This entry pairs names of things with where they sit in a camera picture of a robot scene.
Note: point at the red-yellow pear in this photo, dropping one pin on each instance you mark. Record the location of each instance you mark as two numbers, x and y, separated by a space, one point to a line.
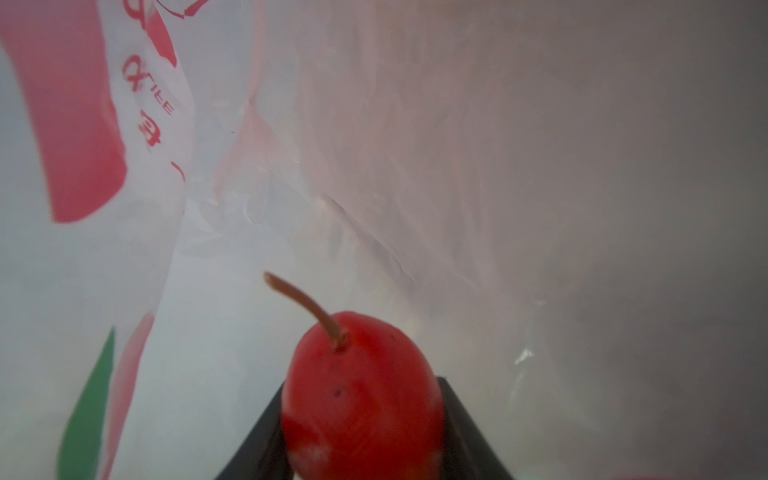
360 400

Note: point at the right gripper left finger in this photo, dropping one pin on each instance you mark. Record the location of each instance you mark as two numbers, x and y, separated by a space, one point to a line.
262 455

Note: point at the pink plastic bag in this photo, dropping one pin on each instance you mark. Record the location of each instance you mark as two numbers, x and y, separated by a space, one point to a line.
563 203

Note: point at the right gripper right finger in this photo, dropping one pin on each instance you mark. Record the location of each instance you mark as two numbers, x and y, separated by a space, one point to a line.
466 453

